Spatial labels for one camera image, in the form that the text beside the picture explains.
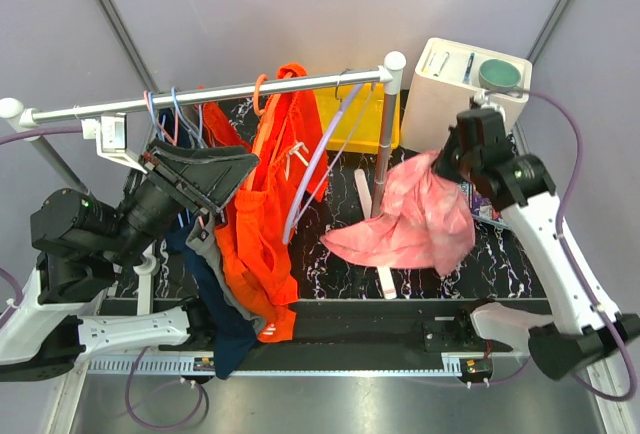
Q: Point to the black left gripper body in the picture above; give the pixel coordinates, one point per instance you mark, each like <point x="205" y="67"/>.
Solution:
<point x="158" y="205"/>

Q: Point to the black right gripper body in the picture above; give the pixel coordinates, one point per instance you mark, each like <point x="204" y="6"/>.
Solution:
<point x="454" y="162"/>

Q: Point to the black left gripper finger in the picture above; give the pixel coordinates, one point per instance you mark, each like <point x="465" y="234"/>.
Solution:
<point x="166" y="151"/>
<point x="207" y="186"/>

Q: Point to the pink patterned shorts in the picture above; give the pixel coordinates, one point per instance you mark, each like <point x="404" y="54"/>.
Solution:
<point x="424" y="222"/>

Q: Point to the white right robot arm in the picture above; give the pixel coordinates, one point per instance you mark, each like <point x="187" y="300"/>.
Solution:
<point x="584" y="326"/>

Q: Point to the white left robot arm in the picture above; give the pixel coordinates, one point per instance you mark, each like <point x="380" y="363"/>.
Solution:
<point x="81" y="241"/>

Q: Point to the pink clothes hanger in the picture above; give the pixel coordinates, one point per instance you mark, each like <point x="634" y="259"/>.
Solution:
<point x="178" y="132"/>

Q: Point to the orange clothes hanger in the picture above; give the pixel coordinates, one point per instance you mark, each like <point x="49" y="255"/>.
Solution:
<point x="259" y="109"/>

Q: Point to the grey garment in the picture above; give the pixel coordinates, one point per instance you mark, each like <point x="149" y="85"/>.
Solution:
<point x="202" y="241"/>

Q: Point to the treehouse children's book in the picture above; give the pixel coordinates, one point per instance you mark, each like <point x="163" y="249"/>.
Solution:
<point x="481" y="208"/>

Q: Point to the blue pen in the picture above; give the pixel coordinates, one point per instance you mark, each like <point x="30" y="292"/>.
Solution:
<point x="468" y="70"/>

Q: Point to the white storage box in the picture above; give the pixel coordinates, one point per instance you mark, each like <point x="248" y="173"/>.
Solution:
<point x="433" y="102"/>

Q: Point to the teal ceramic cup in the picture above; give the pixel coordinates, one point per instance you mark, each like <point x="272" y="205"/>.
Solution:
<point x="497" y="74"/>

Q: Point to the orange garment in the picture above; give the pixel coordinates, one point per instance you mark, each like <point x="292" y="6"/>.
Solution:
<point x="252" y="241"/>

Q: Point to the white pen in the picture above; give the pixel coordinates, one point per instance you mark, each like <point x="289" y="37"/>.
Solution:
<point x="442" y="63"/>

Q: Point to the yellow plastic crate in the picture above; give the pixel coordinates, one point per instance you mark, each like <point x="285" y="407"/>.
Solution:
<point x="362" y="120"/>

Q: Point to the navy blue garment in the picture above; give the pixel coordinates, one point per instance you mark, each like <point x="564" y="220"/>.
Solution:
<point x="233" y="336"/>

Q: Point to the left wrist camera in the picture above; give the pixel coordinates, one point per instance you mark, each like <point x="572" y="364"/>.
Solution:
<point x="109" y="131"/>

